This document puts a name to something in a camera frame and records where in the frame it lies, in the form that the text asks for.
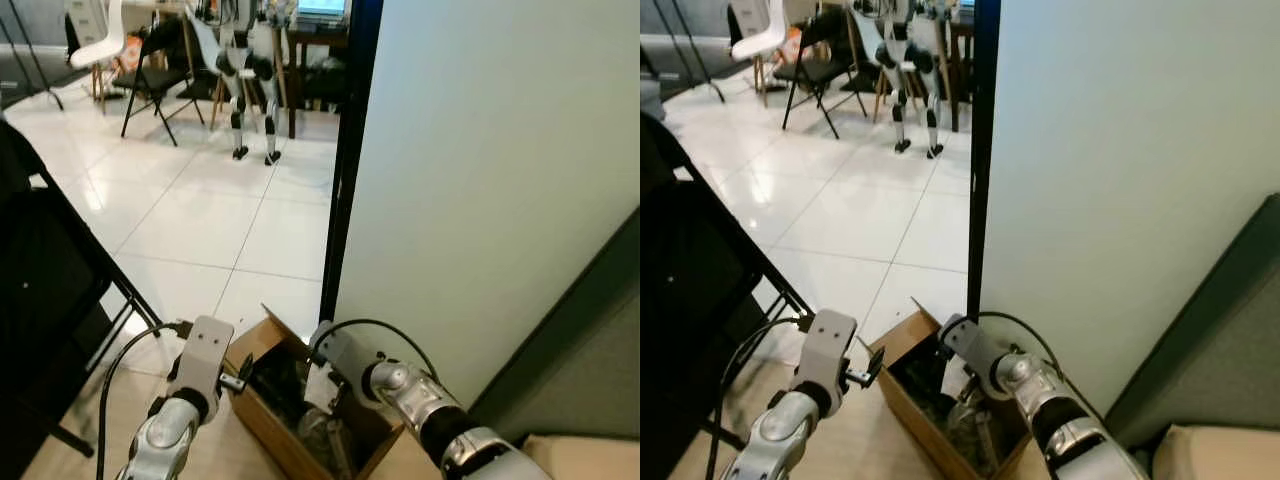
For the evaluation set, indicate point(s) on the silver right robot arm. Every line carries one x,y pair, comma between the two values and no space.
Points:
420,395
1050,395

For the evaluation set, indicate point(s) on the brown cardboard box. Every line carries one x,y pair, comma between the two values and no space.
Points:
905,420
265,430

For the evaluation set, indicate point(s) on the clear plastic bottle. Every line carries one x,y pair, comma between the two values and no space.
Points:
972,435
325,440

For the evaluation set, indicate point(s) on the bed mattress with beige sheet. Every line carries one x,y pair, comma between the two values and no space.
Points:
1220,455
590,460

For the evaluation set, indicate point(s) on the silver standing humanoid robot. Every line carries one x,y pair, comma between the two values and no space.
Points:
900,60
240,70

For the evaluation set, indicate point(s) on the black folding chair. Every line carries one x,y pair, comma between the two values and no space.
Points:
815,70
150,80

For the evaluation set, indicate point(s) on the dark wooden table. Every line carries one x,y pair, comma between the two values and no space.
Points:
315,40
960,40

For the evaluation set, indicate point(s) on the white shell chair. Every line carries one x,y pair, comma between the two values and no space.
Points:
100,30
760,25

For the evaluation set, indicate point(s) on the black tripod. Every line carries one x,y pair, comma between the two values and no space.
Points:
690,50
30,60

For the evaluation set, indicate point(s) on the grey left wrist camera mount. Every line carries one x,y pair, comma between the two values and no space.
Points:
205,350
828,345

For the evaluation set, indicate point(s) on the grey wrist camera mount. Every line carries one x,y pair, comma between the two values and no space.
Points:
205,350
975,345
345,350
828,345

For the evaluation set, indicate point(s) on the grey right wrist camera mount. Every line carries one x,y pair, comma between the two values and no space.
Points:
975,345
345,350

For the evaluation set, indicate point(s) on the black fabric frame stand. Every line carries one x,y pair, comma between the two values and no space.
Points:
690,280
40,280

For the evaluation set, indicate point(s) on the black door frame post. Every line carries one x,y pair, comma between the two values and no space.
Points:
983,150
350,150

